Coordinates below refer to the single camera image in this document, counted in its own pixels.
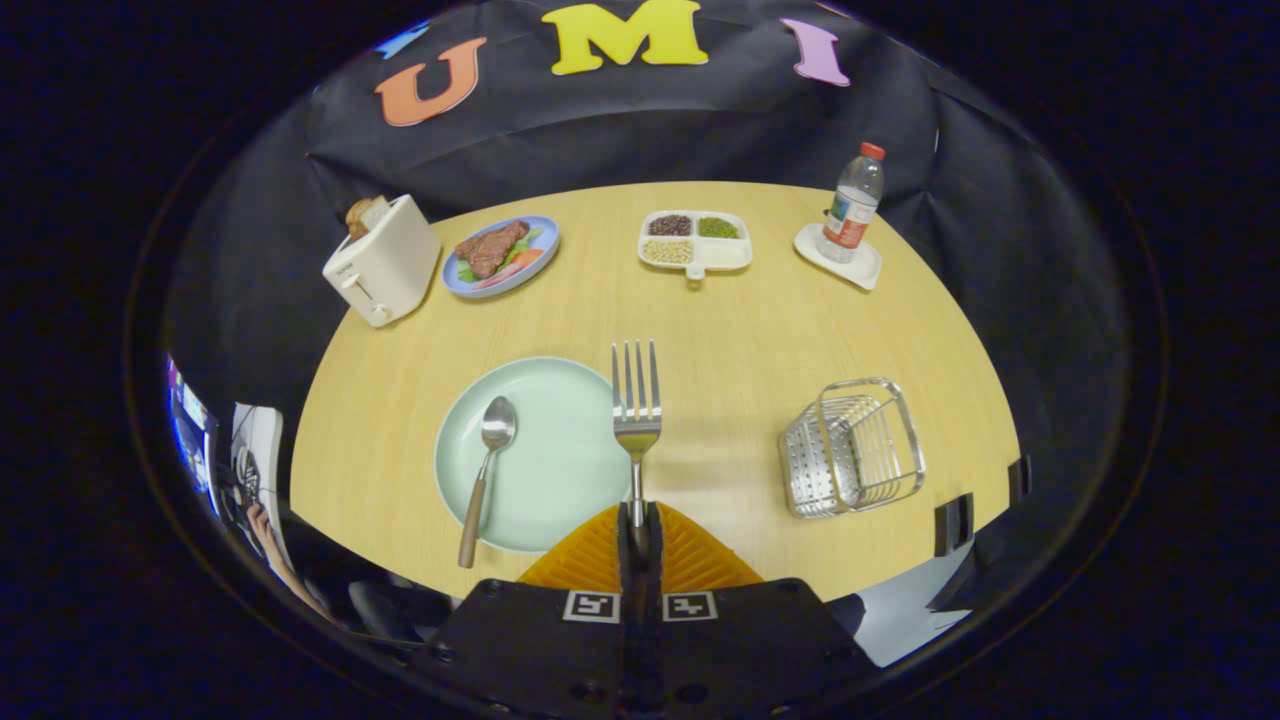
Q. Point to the computer monitor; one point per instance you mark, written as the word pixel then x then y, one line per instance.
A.
pixel 190 430

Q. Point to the pale green plate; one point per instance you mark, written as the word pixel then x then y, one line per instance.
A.
pixel 560 460

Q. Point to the green mung beans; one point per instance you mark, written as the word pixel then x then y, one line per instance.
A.
pixel 718 228

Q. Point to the person's dark trouser leg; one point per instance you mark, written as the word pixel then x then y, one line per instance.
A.
pixel 848 615

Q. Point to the white side desk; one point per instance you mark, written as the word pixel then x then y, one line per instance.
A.
pixel 268 440

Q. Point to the black keyboard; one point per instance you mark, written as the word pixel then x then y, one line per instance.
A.
pixel 245 480

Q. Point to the clear water bottle red cap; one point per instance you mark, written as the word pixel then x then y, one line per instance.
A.
pixel 850 215

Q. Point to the white divided dish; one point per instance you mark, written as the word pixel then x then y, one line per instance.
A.
pixel 725 255

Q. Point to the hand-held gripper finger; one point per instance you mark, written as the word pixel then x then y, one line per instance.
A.
pixel 628 570
pixel 652 570

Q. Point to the white square coaster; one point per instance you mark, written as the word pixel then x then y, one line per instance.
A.
pixel 812 250

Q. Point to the green lettuce leaf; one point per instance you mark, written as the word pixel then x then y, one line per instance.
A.
pixel 466 272

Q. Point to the black table clamp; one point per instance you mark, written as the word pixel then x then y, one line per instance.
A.
pixel 953 525
pixel 1019 480

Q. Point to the black office chair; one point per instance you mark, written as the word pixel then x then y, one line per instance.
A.
pixel 385 610

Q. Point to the orange carrot slices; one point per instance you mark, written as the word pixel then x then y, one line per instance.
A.
pixel 520 262

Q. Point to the brown toast slice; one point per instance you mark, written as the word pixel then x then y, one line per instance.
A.
pixel 362 215

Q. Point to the blue plate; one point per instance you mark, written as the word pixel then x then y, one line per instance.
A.
pixel 545 240

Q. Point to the white toaster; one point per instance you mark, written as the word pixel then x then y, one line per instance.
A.
pixel 385 265

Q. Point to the dark red beans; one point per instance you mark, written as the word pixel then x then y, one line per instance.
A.
pixel 670 225

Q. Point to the black backdrop cloth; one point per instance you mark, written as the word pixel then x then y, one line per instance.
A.
pixel 600 130

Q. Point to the beige soybeans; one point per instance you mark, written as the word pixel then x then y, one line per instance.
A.
pixel 668 252

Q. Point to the brown steak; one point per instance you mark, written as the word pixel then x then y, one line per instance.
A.
pixel 492 250

